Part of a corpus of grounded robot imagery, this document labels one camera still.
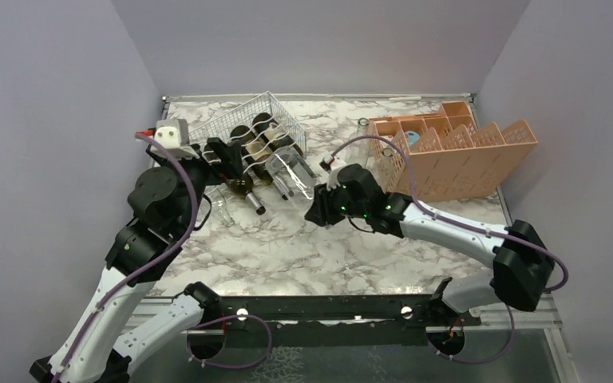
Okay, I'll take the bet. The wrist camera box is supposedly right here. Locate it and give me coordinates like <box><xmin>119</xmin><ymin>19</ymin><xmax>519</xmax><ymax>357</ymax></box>
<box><xmin>152</xmin><ymin>119</ymin><xmax>199</xmax><ymax>159</ymax></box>
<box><xmin>319</xmin><ymin>154</ymin><xmax>348</xmax><ymax>191</ymax></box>

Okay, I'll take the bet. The green bottle silver neck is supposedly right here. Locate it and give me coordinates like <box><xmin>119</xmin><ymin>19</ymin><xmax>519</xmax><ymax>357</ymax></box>
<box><xmin>229</xmin><ymin>124</ymin><xmax>289</xmax><ymax>202</ymax></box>

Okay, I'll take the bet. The green wine bottle front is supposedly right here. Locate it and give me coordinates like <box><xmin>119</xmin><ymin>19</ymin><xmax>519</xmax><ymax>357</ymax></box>
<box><xmin>251</xmin><ymin>113</ymin><xmax>304</xmax><ymax>156</ymax></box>

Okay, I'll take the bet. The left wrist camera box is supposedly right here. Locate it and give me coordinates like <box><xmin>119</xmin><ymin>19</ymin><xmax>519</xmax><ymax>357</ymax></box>
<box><xmin>152</xmin><ymin>119</ymin><xmax>199</xmax><ymax>159</ymax></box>

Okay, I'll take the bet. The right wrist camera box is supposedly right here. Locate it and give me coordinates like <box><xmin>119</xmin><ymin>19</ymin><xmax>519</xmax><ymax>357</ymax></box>
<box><xmin>319</xmin><ymin>154</ymin><xmax>348</xmax><ymax>191</ymax></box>

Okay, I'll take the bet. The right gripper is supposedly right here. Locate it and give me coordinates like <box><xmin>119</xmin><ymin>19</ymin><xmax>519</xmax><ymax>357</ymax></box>
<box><xmin>304</xmin><ymin>177</ymin><xmax>369</xmax><ymax>227</ymax></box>

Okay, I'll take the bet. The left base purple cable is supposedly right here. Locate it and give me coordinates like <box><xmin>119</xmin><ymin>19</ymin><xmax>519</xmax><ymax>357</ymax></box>
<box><xmin>185</xmin><ymin>314</ymin><xmax>275</xmax><ymax>371</ymax></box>

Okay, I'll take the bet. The peach plastic crate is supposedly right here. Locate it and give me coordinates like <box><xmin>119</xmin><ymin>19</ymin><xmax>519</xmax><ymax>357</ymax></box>
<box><xmin>367</xmin><ymin>101</ymin><xmax>538</xmax><ymax>202</ymax></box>

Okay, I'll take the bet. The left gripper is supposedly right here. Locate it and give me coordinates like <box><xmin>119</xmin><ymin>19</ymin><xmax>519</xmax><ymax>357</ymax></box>
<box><xmin>150</xmin><ymin>136</ymin><xmax>244</xmax><ymax>234</ymax></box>

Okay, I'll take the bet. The green bottle black neck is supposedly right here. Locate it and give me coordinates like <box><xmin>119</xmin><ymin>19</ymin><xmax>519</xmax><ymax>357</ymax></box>
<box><xmin>225</xmin><ymin>174</ymin><xmax>266</xmax><ymax>215</ymax></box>

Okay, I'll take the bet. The clear bottle silver cap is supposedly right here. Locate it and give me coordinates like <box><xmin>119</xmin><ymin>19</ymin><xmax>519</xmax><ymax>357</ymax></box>
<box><xmin>265</xmin><ymin>147</ymin><xmax>319</xmax><ymax>204</ymax></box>

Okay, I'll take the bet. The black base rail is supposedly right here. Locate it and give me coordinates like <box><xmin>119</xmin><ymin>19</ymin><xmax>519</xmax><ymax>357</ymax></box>
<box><xmin>185</xmin><ymin>294</ymin><xmax>481</xmax><ymax>353</ymax></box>

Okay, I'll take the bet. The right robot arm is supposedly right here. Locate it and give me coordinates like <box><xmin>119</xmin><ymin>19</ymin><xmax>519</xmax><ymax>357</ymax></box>
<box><xmin>304</xmin><ymin>164</ymin><xmax>556</xmax><ymax>325</ymax></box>

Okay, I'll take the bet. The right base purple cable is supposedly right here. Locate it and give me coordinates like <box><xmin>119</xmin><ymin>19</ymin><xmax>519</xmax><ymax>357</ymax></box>
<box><xmin>426</xmin><ymin>303</ymin><xmax>516</xmax><ymax>365</ymax></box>

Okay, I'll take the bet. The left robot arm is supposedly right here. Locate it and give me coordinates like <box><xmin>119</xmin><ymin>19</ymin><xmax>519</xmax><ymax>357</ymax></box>
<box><xmin>30</xmin><ymin>138</ymin><xmax>224</xmax><ymax>382</ymax></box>

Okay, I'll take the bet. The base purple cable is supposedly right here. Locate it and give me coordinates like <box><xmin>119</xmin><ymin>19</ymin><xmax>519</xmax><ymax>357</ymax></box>
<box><xmin>426</xmin><ymin>303</ymin><xmax>516</xmax><ymax>365</ymax></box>
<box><xmin>185</xmin><ymin>314</ymin><xmax>275</xmax><ymax>371</ymax></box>

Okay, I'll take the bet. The clear glass bottle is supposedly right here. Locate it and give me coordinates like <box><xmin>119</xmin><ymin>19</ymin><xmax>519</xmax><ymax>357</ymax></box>
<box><xmin>206</xmin><ymin>187</ymin><xmax>235</xmax><ymax>227</ymax></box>
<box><xmin>343</xmin><ymin>117</ymin><xmax>370</xmax><ymax>168</ymax></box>
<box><xmin>376</xmin><ymin>146</ymin><xmax>396</xmax><ymax>188</ymax></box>

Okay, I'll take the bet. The clear glass bottle back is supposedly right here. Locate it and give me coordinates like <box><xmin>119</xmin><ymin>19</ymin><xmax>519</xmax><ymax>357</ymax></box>
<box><xmin>343</xmin><ymin>117</ymin><xmax>370</xmax><ymax>168</ymax></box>

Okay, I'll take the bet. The white wire wine rack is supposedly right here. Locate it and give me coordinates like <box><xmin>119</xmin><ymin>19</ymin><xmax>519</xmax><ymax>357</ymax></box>
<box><xmin>189</xmin><ymin>92</ymin><xmax>307</xmax><ymax>178</ymax></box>

